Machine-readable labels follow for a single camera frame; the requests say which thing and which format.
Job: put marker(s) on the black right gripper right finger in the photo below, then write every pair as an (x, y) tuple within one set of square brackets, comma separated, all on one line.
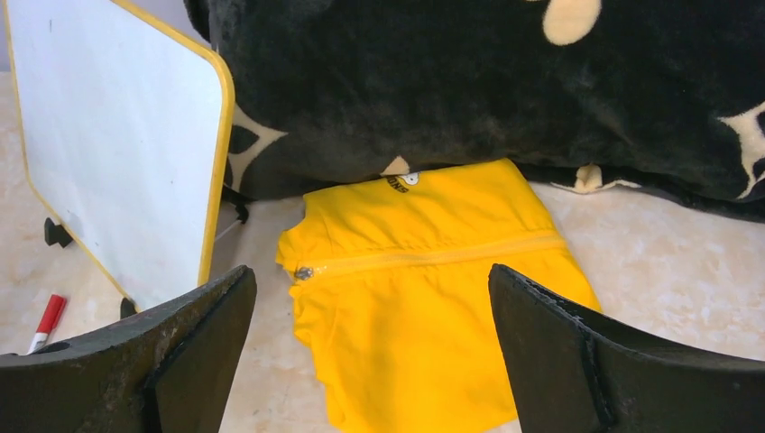
[(573, 369)]

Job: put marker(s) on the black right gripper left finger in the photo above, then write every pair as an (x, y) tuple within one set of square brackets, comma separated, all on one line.
[(166, 369)]

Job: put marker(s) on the red capped white marker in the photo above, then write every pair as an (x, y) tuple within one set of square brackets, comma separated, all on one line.
[(48, 322)]

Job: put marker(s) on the yellow framed whiteboard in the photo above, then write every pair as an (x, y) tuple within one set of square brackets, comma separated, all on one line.
[(125, 127)]

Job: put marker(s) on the yellow zippered fabric pouch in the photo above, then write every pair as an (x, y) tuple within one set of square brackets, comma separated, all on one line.
[(390, 293)]

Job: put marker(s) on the black floral pillow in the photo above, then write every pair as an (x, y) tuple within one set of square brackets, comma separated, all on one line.
[(662, 96)]

